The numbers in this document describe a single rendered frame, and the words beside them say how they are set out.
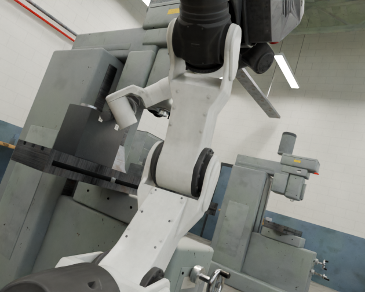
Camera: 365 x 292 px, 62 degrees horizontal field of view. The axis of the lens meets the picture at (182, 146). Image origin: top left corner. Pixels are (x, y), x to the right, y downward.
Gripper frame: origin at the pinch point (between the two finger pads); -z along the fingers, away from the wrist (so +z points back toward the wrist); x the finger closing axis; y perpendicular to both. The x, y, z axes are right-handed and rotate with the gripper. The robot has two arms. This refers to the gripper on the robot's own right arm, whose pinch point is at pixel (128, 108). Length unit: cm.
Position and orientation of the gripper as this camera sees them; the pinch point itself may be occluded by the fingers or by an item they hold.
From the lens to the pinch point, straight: 129.4
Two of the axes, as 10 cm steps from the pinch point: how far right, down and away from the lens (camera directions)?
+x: 6.9, -7.2, -0.5
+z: 0.7, 1.4, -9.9
